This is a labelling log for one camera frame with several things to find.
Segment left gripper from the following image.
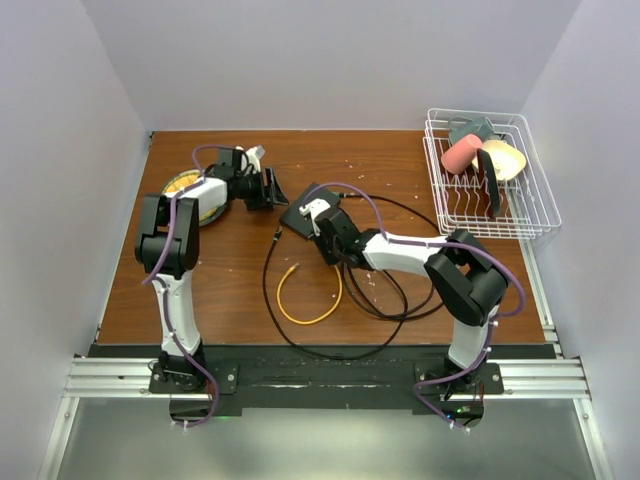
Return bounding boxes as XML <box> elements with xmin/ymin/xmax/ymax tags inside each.
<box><xmin>235</xmin><ymin>166</ymin><xmax>288</xmax><ymax>211</ymax></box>

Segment yellow ethernet cable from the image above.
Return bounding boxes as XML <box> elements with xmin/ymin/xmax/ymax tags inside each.
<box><xmin>276</xmin><ymin>263</ymin><xmax>344</xmax><ymax>326</ymax></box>

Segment black network switch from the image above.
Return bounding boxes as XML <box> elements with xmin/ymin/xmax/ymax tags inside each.
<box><xmin>279</xmin><ymin>183</ymin><xmax>341</xmax><ymax>240</ymax></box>

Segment long black ethernet cable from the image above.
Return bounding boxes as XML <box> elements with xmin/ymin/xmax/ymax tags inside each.
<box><xmin>262</xmin><ymin>225</ymin><xmax>409</xmax><ymax>361</ymax></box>

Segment black cable teal plugs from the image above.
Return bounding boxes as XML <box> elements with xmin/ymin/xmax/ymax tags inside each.
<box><xmin>333</xmin><ymin>191</ymin><xmax>439</xmax><ymax>232</ymax></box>

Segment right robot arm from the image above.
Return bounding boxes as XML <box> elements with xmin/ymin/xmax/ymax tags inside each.
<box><xmin>299</xmin><ymin>200</ymin><xmax>509</xmax><ymax>393</ymax></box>

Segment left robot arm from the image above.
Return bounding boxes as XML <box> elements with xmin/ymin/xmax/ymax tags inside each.
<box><xmin>134</xmin><ymin>144</ymin><xmax>288</xmax><ymax>392</ymax></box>

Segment yellow woven plate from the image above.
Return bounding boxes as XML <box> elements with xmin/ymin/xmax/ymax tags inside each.
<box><xmin>162</xmin><ymin>169</ymin><xmax>227</xmax><ymax>228</ymax></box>

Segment pink cup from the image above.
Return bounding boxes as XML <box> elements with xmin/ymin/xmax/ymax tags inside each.
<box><xmin>441</xmin><ymin>134</ymin><xmax>483</xmax><ymax>175</ymax></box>

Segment dark brown plate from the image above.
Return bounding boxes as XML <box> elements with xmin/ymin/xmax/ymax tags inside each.
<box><xmin>477</xmin><ymin>149</ymin><xmax>502</xmax><ymax>218</ymax></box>

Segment grey-green mug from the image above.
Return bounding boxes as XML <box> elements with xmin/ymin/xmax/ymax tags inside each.
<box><xmin>448</xmin><ymin>115</ymin><xmax>495</xmax><ymax>145</ymax></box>

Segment cream bowl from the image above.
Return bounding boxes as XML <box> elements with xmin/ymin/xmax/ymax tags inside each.
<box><xmin>482</xmin><ymin>139</ymin><xmax>527</xmax><ymax>182</ymax></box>

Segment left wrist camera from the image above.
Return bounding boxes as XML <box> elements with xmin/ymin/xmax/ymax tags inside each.
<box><xmin>240</xmin><ymin>145</ymin><xmax>265</xmax><ymax>174</ymax></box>

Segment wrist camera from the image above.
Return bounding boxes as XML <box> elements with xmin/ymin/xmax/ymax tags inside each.
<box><xmin>299</xmin><ymin>198</ymin><xmax>331</xmax><ymax>236</ymax></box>
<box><xmin>240</xmin><ymin>145</ymin><xmax>265</xmax><ymax>174</ymax></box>

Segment short black ethernet cable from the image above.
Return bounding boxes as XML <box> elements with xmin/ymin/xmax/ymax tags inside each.
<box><xmin>339</xmin><ymin>264</ymin><xmax>441</xmax><ymax>321</ymax></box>

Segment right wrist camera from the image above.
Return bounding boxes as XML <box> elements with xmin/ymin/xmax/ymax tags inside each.
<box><xmin>299</xmin><ymin>198</ymin><xmax>331</xmax><ymax>236</ymax></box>

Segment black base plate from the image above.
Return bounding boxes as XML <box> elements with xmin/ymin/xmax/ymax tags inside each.
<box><xmin>148</xmin><ymin>345</ymin><xmax>504</xmax><ymax>420</ymax></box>

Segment white wire dish rack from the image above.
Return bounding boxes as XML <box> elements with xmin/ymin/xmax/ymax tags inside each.
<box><xmin>423</xmin><ymin>108</ymin><xmax>562</xmax><ymax>240</ymax></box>

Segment aluminium frame rail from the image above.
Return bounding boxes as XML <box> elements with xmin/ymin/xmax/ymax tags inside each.
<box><xmin>37</xmin><ymin>319</ymin><xmax>614</xmax><ymax>480</ymax></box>

